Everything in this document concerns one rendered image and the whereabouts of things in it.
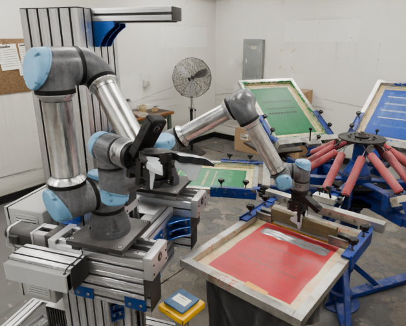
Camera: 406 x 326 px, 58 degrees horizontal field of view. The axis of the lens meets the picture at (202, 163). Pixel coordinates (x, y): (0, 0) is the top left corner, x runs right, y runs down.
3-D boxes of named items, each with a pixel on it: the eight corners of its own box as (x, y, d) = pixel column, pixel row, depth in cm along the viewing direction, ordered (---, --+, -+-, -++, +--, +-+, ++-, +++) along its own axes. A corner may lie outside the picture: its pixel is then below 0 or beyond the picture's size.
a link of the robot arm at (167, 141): (147, 166, 170) (146, 138, 166) (155, 157, 183) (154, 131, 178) (172, 167, 168) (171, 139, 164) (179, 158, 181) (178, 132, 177)
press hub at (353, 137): (355, 326, 256) (386, 142, 212) (303, 302, 279) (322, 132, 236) (372, 298, 284) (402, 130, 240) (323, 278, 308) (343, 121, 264)
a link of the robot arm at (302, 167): (293, 157, 182) (310, 158, 181) (291, 178, 185) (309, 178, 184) (294, 162, 174) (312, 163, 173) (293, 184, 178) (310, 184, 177)
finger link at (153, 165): (162, 196, 70) (158, 183, 79) (164, 167, 69) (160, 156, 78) (146, 196, 70) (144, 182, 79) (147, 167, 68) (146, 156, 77)
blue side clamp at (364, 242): (350, 270, 163) (352, 257, 161) (339, 266, 166) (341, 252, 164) (370, 242, 185) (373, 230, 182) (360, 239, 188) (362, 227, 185)
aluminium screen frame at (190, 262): (300, 329, 128) (301, 321, 127) (179, 266, 163) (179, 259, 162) (369, 239, 185) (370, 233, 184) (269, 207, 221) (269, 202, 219)
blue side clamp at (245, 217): (246, 230, 197) (247, 218, 194) (238, 227, 200) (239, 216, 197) (274, 211, 218) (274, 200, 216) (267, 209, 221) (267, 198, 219)
